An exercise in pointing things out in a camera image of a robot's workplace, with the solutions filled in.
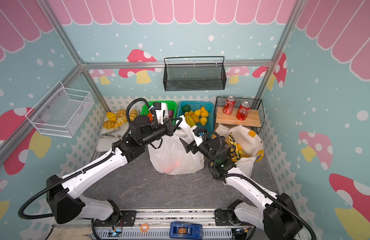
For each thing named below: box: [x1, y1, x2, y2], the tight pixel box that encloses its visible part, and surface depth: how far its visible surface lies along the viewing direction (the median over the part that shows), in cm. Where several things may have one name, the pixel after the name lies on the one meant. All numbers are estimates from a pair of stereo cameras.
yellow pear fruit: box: [200, 106, 209, 118], surface depth 117 cm
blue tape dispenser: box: [169, 222, 203, 240], surface depth 68 cm
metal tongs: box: [99, 128, 123, 139], surface depth 107 cm
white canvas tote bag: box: [214, 124, 264, 177], surface depth 87 cm
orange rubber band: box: [140, 223, 149, 233], surface depth 74 cm
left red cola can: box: [223, 96, 236, 115], surface depth 93 cm
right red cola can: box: [236, 101, 251, 121], surface depth 89 cm
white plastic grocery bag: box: [147, 115, 205, 175], surface depth 85 cm
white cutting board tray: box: [96, 109, 140, 152], surface depth 111 cm
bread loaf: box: [106, 111, 117, 123], surface depth 118 cm
